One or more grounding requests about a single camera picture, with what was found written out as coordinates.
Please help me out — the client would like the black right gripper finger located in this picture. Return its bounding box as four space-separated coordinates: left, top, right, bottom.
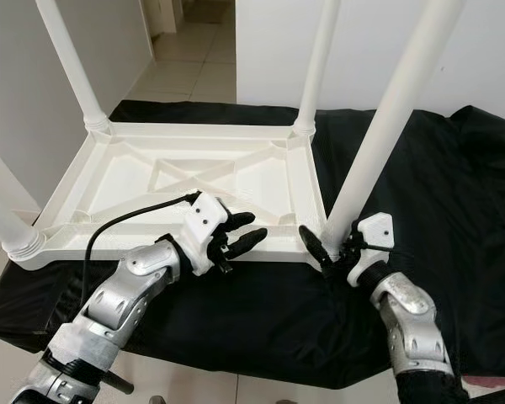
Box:
299 225 336 268

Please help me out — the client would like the white plastic table top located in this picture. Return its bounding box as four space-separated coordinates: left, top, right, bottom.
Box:
13 122 329 272

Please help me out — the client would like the black table cloth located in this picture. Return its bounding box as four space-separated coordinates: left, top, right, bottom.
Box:
0 99 505 390

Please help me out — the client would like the black metal table leg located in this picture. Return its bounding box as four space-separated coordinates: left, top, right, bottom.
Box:
105 375 134 395

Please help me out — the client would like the pink stool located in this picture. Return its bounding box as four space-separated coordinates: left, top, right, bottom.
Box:
463 377 505 393

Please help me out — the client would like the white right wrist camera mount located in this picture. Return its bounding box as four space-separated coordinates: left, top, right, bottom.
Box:
347 213 395 287

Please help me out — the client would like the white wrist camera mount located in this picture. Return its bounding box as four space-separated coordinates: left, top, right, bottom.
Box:
347 213 395 287
183 192 232 277

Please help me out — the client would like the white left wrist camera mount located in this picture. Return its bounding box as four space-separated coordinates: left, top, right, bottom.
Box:
183 192 232 277

